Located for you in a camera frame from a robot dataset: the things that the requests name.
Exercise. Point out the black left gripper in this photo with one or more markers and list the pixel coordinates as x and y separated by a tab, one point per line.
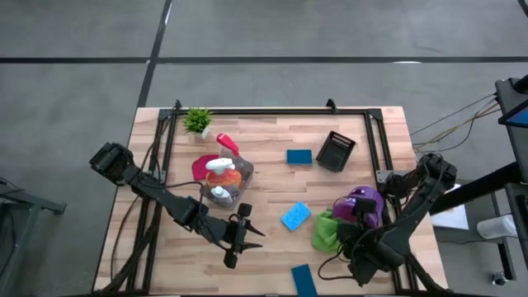
229	237

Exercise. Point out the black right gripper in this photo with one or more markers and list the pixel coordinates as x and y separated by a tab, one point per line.
363	206

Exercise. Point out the purple plastic bucket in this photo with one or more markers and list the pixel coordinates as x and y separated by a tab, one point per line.
346	210

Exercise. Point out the clear grey plastic bin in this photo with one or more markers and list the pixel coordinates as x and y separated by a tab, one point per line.
237	193

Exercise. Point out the green microfibre cloth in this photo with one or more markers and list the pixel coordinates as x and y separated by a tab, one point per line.
323	233

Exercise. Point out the white labelled plastic bottle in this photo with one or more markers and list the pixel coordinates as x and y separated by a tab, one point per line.
220	194

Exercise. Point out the orange spray bottle white trigger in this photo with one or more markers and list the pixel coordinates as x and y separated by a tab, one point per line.
222	179

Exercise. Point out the clear spray bottle red trigger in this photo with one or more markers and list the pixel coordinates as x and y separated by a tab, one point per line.
227	143

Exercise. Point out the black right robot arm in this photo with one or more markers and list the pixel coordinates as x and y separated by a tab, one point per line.
396	243

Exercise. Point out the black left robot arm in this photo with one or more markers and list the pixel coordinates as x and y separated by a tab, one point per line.
173	206

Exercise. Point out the black mesh plastic basket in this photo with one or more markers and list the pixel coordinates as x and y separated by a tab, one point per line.
334	152

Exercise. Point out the red cloth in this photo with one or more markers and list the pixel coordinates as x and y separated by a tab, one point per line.
202	167

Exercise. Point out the white paper sheet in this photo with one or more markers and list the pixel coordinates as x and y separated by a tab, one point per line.
453	218

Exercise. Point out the small potted green plant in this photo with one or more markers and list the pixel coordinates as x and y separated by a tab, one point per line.
197	120

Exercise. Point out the white paper roll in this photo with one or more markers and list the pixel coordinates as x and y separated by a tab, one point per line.
497	227

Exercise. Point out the black caster wheel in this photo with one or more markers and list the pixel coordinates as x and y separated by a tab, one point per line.
499	279

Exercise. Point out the black equipment stand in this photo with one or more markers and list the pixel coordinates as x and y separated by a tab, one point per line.
517	148

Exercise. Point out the blue tablet screen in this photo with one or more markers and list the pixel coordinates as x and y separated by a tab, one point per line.
520	119

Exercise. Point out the grey metal side table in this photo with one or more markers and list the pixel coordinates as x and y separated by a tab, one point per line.
33	203

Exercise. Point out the black aluminium table frame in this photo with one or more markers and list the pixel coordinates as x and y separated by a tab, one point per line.
268	111

